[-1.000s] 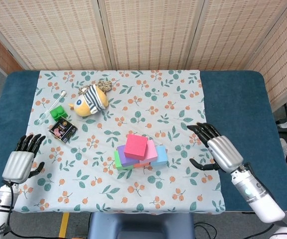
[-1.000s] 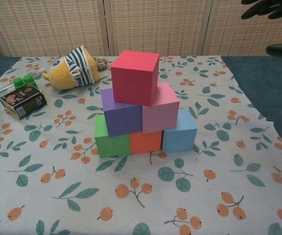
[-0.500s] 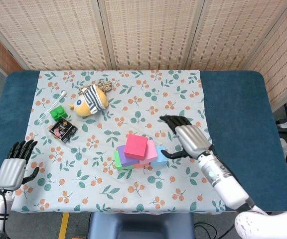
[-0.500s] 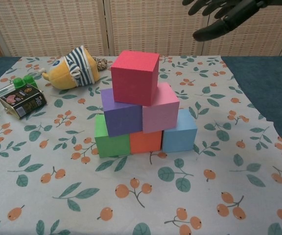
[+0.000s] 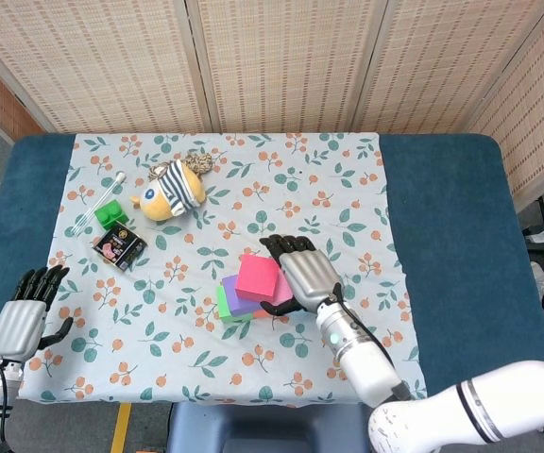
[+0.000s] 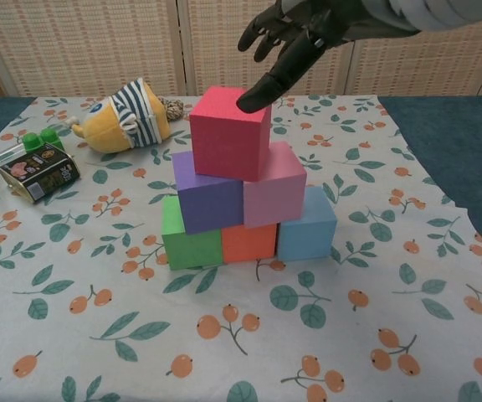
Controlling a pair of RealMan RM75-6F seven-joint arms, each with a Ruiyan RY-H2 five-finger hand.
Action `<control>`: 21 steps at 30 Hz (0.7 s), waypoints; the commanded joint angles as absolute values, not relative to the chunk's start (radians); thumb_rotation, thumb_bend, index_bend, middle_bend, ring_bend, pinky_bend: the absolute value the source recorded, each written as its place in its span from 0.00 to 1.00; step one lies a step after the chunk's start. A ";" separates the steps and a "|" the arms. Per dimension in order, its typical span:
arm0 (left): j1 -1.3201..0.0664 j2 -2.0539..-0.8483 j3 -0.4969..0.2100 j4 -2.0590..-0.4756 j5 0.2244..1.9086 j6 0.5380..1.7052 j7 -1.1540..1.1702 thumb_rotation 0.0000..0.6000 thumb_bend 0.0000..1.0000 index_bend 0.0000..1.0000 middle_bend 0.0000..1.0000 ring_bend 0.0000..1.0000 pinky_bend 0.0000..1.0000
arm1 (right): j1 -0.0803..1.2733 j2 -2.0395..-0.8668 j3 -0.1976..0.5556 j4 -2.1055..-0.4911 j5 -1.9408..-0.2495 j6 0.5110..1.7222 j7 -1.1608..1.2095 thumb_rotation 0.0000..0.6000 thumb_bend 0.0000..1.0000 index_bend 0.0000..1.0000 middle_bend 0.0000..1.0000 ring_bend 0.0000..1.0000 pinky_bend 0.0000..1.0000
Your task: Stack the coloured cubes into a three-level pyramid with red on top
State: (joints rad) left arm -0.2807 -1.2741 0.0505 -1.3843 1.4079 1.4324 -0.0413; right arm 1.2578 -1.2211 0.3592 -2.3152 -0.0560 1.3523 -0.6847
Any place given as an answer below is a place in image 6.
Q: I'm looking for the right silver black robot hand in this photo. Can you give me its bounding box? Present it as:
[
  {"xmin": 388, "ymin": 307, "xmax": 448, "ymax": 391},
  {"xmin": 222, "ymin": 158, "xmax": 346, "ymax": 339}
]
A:
[{"xmin": 236, "ymin": 0, "xmax": 420, "ymax": 114}]

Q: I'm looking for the red foam cube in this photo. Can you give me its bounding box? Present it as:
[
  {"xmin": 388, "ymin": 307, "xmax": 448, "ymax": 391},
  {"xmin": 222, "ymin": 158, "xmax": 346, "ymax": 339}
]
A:
[{"xmin": 189, "ymin": 85, "xmax": 274, "ymax": 183}]

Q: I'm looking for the pink foam cube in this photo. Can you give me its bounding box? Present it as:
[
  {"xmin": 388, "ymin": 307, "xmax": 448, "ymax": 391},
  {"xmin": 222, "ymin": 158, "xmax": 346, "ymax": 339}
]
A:
[{"xmin": 243, "ymin": 141, "xmax": 308, "ymax": 229}]

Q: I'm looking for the purple foam cube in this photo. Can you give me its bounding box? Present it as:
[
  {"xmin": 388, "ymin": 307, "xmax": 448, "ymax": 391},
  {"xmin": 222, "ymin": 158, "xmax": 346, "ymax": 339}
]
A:
[{"xmin": 171, "ymin": 150, "xmax": 245, "ymax": 235}]

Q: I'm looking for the blue foam cube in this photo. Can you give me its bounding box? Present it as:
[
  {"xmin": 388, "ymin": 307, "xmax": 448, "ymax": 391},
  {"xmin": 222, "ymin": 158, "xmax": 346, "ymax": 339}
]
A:
[{"xmin": 276, "ymin": 186, "xmax": 337, "ymax": 261}]

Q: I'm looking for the orange foam cube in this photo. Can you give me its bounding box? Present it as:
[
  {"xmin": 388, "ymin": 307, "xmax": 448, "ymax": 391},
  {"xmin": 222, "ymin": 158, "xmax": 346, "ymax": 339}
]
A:
[{"xmin": 222, "ymin": 224, "xmax": 279, "ymax": 264}]

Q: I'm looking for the green foam cube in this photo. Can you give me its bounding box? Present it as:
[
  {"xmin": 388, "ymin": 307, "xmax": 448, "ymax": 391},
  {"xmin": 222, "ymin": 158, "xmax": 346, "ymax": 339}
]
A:
[{"xmin": 161, "ymin": 194, "xmax": 224, "ymax": 271}]

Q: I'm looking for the woven bamboo folding screen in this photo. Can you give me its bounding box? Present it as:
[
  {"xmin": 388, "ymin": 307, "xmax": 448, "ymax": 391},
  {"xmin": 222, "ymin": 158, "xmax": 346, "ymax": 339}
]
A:
[{"xmin": 0, "ymin": 0, "xmax": 482, "ymax": 100}]

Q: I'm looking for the yellow plush toy striped shirt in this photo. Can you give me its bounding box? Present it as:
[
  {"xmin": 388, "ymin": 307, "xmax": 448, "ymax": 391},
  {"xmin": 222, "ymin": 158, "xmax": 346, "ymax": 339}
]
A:
[{"xmin": 71, "ymin": 77, "xmax": 171, "ymax": 152}]

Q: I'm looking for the floral print tablecloth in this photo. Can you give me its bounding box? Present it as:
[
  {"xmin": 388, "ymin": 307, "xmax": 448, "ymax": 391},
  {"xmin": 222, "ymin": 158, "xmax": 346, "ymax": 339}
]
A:
[{"xmin": 0, "ymin": 95, "xmax": 482, "ymax": 402}]

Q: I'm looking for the green toy brick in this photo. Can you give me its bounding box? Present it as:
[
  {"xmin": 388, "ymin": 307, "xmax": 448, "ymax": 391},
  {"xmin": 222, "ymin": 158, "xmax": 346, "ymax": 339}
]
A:
[{"xmin": 19, "ymin": 128, "xmax": 66, "ymax": 154}]

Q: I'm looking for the black snack packet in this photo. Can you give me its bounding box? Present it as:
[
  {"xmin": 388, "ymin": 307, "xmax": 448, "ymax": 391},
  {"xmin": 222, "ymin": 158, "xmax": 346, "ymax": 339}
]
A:
[{"xmin": 0, "ymin": 142, "xmax": 81, "ymax": 205}]

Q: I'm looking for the braided rope knot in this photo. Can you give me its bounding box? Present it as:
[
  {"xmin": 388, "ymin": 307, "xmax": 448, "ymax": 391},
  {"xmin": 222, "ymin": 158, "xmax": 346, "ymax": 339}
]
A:
[{"xmin": 158, "ymin": 96, "xmax": 185, "ymax": 122}]

